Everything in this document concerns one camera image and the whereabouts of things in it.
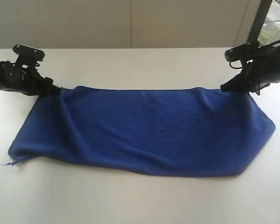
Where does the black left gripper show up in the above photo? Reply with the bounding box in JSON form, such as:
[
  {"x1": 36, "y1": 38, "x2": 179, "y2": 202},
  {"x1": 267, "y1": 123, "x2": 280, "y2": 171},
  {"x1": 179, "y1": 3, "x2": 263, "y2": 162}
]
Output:
[{"x1": 0, "y1": 61, "x2": 62, "y2": 96}]

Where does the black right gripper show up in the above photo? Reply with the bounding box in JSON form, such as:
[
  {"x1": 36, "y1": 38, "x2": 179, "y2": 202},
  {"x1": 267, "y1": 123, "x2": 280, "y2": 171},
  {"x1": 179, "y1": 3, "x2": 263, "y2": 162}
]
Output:
[{"x1": 220, "y1": 60, "x2": 280, "y2": 93}]

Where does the blue microfibre cloth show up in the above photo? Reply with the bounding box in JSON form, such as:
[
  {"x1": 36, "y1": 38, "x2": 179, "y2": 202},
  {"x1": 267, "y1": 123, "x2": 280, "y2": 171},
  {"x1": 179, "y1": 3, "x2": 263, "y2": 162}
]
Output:
[{"x1": 8, "y1": 86, "x2": 276, "y2": 177}]

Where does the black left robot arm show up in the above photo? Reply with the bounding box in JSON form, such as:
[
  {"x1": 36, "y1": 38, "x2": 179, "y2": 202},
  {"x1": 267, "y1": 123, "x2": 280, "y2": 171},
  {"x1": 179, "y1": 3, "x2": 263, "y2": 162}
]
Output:
[{"x1": 0, "y1": 61, "x2": 62, "y2": 98}]

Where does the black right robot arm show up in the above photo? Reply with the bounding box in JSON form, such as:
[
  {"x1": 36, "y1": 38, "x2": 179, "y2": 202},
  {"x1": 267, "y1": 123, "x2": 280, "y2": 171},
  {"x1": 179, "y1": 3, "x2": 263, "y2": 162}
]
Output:
[{"x1": 220, "y1": 40, "x2": 280, "y2": 95}]

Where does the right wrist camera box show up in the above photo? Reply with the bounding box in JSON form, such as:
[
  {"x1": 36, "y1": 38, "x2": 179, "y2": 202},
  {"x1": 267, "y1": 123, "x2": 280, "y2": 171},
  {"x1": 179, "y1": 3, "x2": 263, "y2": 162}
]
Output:
[{"x1": 224, "y1": 40, "x2": 260, "y2": 62}]

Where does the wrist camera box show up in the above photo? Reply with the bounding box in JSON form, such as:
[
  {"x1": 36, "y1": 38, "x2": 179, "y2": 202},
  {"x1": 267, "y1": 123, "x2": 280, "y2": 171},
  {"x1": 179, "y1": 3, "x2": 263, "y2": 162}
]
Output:
[
  {"x1": 12, "y1": 44, "x2": 45, "y2": 63},
  {"x1": 224, "y1": 40, "x2": 260, "y2": 62}
]

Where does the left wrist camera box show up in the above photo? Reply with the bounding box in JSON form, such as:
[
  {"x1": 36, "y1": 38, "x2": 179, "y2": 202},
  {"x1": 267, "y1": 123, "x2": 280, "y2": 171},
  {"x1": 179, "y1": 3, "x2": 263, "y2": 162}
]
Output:
[{"x1": 12, "y1": 44, "x2": 45, "y2": 63}]

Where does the dark window frame post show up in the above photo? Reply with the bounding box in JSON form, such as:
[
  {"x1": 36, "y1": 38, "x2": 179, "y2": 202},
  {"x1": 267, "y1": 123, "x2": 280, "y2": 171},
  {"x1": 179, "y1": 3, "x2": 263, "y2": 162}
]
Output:
[{"x1": 247, "y1": 0, "x2": 272, "y2": 42}]

